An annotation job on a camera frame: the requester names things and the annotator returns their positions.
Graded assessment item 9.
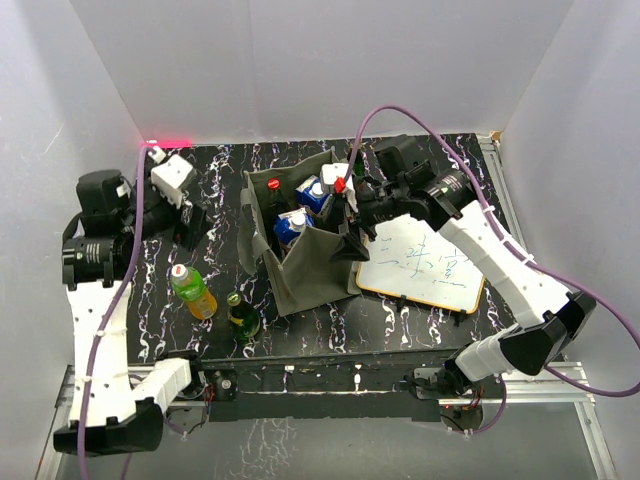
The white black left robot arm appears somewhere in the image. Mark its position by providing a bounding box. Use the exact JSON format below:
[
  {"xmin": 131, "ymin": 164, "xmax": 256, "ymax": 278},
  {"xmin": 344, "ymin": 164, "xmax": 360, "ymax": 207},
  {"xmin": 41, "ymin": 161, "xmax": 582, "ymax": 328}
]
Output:
[{"xmin": 53, "ymin": 169, "xmax": 207, "ymax": 456}]

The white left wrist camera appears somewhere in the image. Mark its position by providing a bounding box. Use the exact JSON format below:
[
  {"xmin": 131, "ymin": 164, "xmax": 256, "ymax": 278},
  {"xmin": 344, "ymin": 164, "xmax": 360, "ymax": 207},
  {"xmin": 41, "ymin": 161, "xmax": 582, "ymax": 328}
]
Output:
[{"xmin": 148, "ymin": 145, "xmax": 196, "ymax": 210}]

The pink tape strip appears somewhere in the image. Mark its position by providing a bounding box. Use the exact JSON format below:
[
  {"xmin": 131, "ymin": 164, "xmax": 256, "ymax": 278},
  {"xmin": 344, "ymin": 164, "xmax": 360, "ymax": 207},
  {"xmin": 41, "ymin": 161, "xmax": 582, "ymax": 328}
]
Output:
[{"xmin": 140, "ymin": 139, "xmax": 193, "ymax": 149}]

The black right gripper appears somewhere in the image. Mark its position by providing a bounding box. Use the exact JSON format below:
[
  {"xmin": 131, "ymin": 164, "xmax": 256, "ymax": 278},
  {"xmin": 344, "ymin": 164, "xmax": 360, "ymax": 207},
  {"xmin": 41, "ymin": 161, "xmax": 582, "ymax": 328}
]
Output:
[{"xmin": 323, "ymin": 181, "xmax": 408, "ymax": 262}]

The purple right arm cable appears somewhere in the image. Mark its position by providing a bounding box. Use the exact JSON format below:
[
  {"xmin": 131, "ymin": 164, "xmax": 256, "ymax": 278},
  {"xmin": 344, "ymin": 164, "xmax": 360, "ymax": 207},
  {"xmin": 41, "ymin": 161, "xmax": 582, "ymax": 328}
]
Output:
[{"xmin": 347, "ymin": 104, "xmax": 640, "ymax": 436}]

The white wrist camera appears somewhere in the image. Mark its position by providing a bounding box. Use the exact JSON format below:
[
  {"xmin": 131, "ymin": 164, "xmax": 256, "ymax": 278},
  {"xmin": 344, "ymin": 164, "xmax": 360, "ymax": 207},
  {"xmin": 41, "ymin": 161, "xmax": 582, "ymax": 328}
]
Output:
[
  {"xmin": 320, "ymin": 162, "xmax": 358, "ymax": 213},
  {"xmin": 148, "ymin": 145, "xmax": 196, "ymax": 210}
]

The green glass bottle front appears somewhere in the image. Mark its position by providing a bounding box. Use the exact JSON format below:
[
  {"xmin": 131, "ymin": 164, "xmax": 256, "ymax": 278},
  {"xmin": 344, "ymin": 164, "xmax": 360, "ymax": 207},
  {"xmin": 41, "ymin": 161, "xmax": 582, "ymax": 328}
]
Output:
[{"xmin": 226, "ymin": 292, "xmax": 260, "ymax": 342}]

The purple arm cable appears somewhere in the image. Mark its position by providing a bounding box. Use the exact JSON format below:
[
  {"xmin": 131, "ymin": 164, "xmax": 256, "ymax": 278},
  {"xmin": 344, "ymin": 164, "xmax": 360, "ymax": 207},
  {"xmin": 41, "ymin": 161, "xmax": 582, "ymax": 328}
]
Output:
[
  {"xmin": 347, "ymin": 104, "xmax": 640, "ymax": 436},
  {"xmin": 74, "ymin": 144, "xmax": 191, "ymax": 474}
]

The dark cola bottle red label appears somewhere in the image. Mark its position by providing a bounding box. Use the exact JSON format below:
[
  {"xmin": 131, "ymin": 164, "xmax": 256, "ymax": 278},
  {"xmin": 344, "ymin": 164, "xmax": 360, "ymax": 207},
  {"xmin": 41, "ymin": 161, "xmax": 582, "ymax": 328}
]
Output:
[{"xmin": 266, "ymin": 178, "xmax": 290, "ymax": 227}]

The Fontana pineapple juice carton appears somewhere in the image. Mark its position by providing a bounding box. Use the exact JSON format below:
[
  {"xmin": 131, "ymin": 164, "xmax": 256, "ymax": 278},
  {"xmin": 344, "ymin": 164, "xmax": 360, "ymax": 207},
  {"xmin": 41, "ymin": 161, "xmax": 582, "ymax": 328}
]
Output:
[{"xmin": 295, "ymin": 175, "xmax": 329, "ymax": 222}]

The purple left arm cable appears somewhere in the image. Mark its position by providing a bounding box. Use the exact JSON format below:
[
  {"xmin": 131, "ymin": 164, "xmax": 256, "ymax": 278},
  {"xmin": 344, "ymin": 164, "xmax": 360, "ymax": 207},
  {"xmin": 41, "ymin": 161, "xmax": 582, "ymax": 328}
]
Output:
[{"xmin": 74, "ymin": 144, "xmax": 191, "ymax": 474}]

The blue red juice carton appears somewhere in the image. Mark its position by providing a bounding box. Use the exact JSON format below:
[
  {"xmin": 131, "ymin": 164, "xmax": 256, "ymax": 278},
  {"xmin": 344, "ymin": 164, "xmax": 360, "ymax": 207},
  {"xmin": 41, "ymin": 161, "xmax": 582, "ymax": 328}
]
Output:
[{"xmin": 273, "ymin": 208, "xmax": 314, "ymax": 253}]

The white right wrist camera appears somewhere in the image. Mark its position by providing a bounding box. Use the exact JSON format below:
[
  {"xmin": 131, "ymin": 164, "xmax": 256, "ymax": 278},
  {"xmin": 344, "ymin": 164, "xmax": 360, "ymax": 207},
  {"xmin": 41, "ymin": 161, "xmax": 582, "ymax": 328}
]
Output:
[{"xmin": 320, "ymin": 162, "xmax": 358, "ymax": 213}]

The aluminium frame rail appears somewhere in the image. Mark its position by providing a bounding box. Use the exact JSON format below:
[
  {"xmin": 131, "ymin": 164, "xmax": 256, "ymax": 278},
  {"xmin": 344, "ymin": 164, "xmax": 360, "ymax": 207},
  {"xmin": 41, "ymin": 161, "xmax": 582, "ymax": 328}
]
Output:
[{"xmin": 34, "ymin": 132, "xmax": 619, "ymax": 480}]

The green glass bottle gold cap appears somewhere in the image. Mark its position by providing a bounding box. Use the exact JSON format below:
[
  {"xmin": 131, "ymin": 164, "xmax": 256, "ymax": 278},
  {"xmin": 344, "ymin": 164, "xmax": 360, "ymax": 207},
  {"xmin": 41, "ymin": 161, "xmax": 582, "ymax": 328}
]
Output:
[{"xmin": 352, "ymin": 149, "xmax": 366, "ymax": 178}]

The grey-green canvas bag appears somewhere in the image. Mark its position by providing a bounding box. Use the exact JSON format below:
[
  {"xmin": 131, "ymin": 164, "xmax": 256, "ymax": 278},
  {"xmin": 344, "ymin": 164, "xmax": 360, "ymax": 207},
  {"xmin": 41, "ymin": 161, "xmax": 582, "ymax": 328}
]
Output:
[{"xmin": 237, "ymin": 149, "xmax": 361, "ymax": 316}]

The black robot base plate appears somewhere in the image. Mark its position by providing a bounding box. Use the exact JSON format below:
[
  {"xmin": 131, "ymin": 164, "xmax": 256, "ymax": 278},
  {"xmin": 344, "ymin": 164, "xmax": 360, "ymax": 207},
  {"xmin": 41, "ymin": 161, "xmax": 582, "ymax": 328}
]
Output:
[{"xmin": 144, "ymin": 349, "xmax": 506, "ymax": 424}]

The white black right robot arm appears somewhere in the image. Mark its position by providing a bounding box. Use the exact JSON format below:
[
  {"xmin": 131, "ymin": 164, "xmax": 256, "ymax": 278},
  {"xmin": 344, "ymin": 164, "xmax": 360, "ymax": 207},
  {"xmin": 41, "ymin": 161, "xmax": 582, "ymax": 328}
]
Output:
[{"xmin": 320, "ymin": 135, "xmax": 596, "ymax": 397}]

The yellow-framed whiteboard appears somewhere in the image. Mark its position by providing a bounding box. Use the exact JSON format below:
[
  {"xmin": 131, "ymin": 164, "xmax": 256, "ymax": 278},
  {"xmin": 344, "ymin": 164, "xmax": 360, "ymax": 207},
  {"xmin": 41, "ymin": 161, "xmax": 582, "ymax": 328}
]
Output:
[{"xmin": 356, "ymin": 215, "xmax": 484, "ymax": 313}]

